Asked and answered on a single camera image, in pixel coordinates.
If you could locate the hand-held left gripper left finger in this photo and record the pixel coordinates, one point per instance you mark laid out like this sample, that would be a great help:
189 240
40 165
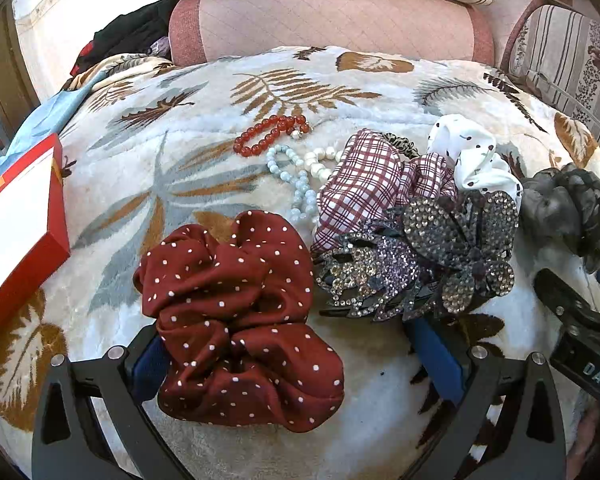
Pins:
150 370

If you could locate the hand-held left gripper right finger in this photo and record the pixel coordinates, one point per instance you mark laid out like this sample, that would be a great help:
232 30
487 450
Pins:
437 355

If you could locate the grey sheer scrunchie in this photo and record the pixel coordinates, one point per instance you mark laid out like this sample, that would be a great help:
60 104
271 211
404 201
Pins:
565 205

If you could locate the red polka dot scrunchie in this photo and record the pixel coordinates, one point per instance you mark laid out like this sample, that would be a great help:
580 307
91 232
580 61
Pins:
230 310

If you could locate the purple rhinestone leaf hair clip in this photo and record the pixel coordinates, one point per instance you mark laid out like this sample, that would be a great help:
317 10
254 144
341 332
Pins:
365 270

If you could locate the dark rhinestone flower hair clip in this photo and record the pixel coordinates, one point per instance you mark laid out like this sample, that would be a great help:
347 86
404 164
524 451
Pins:
455 240

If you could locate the white cherry print scrunchie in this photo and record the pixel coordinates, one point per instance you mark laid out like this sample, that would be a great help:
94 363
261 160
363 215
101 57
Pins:
475 160

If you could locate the red plaid scrunchie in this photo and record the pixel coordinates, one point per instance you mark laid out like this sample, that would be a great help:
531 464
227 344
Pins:
365 180

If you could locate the red white box lid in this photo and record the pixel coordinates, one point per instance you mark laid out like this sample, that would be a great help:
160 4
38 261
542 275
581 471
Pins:
15 220

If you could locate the person's right hand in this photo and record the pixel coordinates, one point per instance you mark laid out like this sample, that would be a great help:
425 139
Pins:
592 440

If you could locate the striped floral cushion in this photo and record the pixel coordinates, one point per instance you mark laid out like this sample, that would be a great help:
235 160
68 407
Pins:
570 55

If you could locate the leaf print blanket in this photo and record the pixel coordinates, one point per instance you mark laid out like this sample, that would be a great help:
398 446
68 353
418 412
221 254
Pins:
180 125

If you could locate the light blue cloth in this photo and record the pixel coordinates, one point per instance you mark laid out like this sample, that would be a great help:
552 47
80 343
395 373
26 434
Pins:
45 115

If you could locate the dark clothing pile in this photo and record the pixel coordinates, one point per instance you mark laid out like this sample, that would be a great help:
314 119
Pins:
130 30

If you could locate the wooden door with glass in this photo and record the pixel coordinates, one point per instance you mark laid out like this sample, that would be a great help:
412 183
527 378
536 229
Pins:
0 60

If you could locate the pink padded headboard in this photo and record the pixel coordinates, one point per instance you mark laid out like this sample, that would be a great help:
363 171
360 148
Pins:
330 20

